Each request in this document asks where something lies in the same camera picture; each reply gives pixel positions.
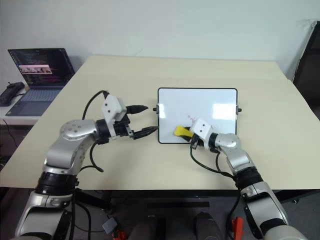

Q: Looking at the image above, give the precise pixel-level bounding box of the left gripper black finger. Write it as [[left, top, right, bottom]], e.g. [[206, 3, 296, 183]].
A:
[[125, 104, 149, 116], [132, 126, 159, 140]]

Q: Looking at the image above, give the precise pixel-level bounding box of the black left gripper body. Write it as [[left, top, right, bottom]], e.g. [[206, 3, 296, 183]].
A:
[[113, 114, 136, 140]]

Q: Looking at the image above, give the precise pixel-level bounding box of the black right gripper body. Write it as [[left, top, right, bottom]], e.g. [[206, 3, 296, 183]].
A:
[[189, 134, 204, 151]]

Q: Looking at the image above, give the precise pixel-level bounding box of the yellow whiteboard eraser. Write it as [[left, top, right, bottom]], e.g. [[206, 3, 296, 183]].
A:
[[174, 125, 193, 139]]

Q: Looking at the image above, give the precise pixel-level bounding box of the black-framed small whiteboard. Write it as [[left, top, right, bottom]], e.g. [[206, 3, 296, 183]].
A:
[[152, 87, 243, 145]]

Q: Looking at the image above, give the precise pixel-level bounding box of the dark rounded shape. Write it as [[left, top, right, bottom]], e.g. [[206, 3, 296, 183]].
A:
[[193, 211, 226, 240]]

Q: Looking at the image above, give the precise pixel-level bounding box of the open grey laptop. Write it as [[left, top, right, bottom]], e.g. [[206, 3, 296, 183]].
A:
[[5, 47, 76, 117]]

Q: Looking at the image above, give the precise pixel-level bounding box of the orange-red clamp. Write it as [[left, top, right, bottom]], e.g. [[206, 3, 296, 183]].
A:
[[112, 229, 127, 240], [231, 216, 245, 237]]

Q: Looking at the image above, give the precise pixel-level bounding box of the small grey box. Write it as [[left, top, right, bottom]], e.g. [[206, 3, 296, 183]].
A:
[[102, 217, 119, 232]]

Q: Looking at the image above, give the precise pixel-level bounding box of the white side desk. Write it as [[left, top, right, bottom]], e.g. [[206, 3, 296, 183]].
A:
[[0, 82, 44, 126]]

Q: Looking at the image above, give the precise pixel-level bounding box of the black handheld controller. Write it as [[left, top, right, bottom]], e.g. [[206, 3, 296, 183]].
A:
[[0, 81, 26, 107]]

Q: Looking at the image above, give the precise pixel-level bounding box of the dark framed panel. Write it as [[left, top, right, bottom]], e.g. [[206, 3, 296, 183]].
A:
[[292, 21, 320, 106]]

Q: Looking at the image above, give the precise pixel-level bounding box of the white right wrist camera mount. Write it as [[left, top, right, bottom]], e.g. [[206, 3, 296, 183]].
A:
[[189, 117, 214, 149]]

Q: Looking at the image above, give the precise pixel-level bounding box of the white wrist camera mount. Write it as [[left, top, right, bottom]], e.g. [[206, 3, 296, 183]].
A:
[[101, 94, 128, 126], [189, 117, 214, 149]]

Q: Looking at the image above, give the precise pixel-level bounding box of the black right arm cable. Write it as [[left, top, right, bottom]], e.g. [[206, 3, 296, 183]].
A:
[[189, 144, 242, 226]]

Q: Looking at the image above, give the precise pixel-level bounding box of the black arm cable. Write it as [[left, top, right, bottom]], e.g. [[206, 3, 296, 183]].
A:
[[189, 144, 242, 226], [82, 89, 111, 173]]

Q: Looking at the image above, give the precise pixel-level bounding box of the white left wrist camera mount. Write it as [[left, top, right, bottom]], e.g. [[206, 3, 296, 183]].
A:
[[101, 94, 128, 126]]

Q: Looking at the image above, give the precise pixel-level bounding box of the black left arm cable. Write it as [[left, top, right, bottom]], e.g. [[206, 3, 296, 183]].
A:
[[82, 89, 111, 173]]

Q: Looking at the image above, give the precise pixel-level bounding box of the black table frame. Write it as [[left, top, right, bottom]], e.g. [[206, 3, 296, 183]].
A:
[[74, 188, 320, 209]]

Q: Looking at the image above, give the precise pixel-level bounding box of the black floor cable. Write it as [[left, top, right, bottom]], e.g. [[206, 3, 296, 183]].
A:
[[71, 188, 92, 232]]

